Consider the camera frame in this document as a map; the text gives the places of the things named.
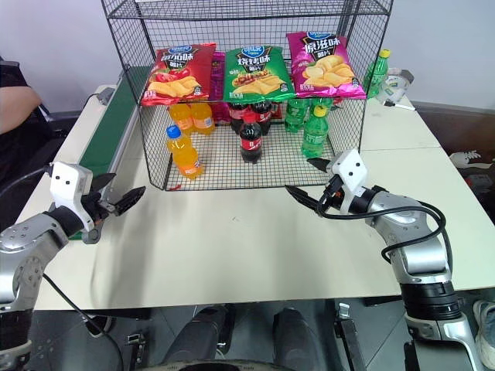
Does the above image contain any cola bottle red cap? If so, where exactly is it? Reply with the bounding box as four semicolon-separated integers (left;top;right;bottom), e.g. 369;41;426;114
238;114;266;165

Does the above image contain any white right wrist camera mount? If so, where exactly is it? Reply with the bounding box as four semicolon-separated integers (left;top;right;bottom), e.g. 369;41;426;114
327;149;369;214

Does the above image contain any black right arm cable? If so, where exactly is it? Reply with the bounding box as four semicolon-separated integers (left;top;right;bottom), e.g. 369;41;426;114
316;184;454;272

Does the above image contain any green potato chip bag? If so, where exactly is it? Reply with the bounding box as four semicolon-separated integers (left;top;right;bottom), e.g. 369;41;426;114
223;45;296;104

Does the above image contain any red potato chip bag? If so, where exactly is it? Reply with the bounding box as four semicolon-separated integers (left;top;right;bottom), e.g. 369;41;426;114
140;42;217;107

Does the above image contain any white marker pen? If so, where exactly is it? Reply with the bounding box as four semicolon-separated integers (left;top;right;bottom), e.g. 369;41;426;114
382;100;417;112

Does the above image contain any black wire mesh shelf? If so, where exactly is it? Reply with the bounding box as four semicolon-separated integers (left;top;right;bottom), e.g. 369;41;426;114
101;0;394;192

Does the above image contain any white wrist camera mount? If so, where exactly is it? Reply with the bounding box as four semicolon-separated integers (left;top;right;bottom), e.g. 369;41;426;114
49;162;103;245
327;149;369;214

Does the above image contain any orange soda bottle blue cap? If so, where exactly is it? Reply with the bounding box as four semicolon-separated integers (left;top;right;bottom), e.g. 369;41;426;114
166;125;205;182

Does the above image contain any white sneaker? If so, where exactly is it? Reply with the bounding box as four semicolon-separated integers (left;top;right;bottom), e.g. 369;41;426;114
449;149;483;168

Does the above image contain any green conveyor belt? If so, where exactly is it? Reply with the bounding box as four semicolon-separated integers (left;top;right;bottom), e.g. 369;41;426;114
76;65;156;183

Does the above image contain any green soda bottle yellow cap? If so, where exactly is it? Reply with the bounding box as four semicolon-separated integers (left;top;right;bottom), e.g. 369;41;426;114
301;104;334;159
362;48;392;100

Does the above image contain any grey sneaker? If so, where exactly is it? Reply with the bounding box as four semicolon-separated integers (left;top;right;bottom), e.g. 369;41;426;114
473;299;495;361

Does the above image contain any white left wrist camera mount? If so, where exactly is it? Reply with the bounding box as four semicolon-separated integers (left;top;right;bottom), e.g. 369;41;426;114
49;162;103;245

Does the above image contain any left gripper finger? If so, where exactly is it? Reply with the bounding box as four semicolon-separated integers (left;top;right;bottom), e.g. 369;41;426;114
111;185;147;216
92;172;118;192

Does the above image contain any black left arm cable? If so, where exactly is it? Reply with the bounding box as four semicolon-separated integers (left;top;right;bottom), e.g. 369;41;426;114
0;165;55;203

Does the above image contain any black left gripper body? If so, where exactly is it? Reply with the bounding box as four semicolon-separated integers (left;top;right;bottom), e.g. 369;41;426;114
80;190;119;224

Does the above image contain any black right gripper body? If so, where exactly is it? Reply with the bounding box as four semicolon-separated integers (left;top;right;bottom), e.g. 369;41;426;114
319;173;346;213

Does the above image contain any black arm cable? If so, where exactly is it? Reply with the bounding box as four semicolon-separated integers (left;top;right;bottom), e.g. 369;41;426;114
316;184;454;272
0;165;55;203

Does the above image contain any thin black cable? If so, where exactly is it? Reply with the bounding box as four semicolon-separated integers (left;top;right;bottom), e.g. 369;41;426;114
41;271;125;371

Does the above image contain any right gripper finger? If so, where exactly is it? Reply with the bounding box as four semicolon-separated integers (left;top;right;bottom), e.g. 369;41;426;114
284;184;323;212
306;156;332;175

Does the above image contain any person in dark clothes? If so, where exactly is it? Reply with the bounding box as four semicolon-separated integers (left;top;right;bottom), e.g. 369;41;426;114
0;56;54;185

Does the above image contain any magenta potato chip bag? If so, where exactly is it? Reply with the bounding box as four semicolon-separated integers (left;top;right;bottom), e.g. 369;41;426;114
285;32;367;100
210;51;227;125

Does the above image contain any black metal bracket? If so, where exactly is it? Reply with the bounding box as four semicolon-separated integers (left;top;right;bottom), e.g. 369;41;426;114
333;301;367;371

